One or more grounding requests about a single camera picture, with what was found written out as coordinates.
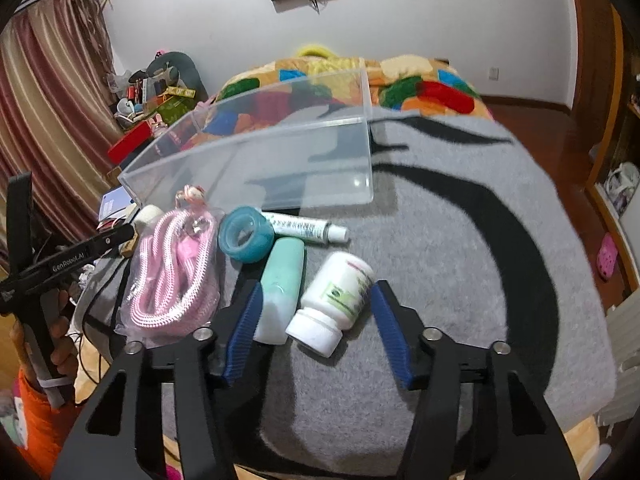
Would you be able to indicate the blue white book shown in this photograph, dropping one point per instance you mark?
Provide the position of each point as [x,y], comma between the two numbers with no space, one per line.
[113,201]

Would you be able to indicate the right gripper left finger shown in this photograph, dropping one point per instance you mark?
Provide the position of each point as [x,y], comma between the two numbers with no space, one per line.
[119,432]

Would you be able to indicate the white medicine bottle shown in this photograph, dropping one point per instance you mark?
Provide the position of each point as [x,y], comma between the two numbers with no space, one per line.
[331,303]

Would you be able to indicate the mint green bottle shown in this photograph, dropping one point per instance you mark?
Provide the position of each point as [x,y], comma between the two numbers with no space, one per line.
[281,283]

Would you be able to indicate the white ointment tube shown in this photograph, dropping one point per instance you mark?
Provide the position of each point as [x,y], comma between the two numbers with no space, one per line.
[307,229]

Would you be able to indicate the pink croc shoe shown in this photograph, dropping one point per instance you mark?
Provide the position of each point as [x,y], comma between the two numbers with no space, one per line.
[606,257]

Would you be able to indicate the striped pink curtain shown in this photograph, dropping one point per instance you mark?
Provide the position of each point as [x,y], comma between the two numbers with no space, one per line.
[56,117]

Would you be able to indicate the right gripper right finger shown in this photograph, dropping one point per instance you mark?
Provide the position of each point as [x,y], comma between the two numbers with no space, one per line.
[514,434]

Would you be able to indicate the teal tape roll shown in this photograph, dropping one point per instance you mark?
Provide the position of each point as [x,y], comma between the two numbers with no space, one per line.
[245,235]

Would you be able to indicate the red box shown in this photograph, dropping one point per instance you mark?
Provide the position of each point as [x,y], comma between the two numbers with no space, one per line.
[131,140]

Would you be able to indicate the grey black blanket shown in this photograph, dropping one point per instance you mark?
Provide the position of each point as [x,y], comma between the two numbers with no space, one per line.
[470,232]

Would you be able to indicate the orange sleeve forearm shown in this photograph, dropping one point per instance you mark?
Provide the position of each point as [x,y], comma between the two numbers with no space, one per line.
[44,429]

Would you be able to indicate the clear plastic storage box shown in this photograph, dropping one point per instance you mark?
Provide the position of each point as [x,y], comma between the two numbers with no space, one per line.
[318,157]

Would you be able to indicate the colourful patchwork quilt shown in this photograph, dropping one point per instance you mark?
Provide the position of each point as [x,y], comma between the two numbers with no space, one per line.
[262,97]

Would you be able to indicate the left hand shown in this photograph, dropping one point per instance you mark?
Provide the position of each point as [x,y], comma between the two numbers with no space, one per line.
[64,355]

